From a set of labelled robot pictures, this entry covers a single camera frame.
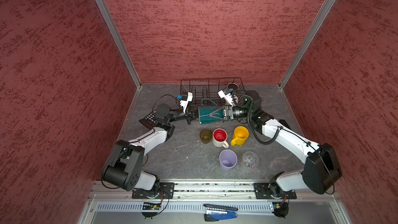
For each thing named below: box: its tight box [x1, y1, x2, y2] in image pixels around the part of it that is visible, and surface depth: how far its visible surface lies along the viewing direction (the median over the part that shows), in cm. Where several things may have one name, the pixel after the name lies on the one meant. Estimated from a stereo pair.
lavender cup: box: [219, 149, 238, 172], surface depth 76 cm
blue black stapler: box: [203, 203, 239, 222], surface depth 68 cm
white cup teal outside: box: [198, 98, 225, 124], surface depth 65 cm
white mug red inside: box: [211, 127, 230, 149], surface depth 88 cm
